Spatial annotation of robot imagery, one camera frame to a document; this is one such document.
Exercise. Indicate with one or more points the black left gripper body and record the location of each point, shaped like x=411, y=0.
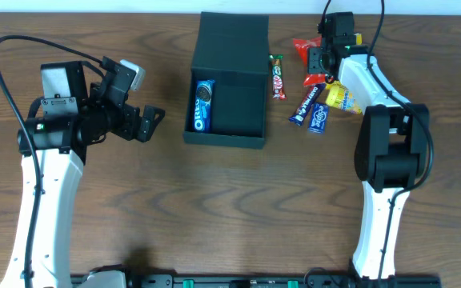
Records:
x=130, y=122

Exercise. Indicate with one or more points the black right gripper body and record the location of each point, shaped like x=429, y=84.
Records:
x=317, y=61

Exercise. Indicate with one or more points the red snack bag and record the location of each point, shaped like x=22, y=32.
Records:
x=306, y=50

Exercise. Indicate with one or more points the blue Oreo cookie pack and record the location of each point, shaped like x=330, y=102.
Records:
x=202, y=105

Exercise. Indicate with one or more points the black box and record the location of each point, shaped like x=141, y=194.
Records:
x=233, y=51

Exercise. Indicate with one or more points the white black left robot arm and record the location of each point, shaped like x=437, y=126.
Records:
x=60, y=126

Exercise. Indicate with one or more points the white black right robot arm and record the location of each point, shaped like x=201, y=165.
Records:
x=393, y=154

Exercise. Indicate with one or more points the blue Eclipse mint pack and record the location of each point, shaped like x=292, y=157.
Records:
x=319, y=115

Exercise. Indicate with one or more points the purple Dairy Milk bar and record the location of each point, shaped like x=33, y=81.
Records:
x=304, y=107

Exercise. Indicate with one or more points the yellow Mentos gum bottle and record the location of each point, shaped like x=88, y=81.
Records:
x=341, y=98

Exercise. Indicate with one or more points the yellow snack bag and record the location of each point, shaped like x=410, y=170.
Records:
x=358, y=39

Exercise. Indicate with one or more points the KitKat chocolate bar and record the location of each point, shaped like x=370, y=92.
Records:
x=277, y=77

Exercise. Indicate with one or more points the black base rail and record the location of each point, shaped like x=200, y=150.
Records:
x=104, y=279

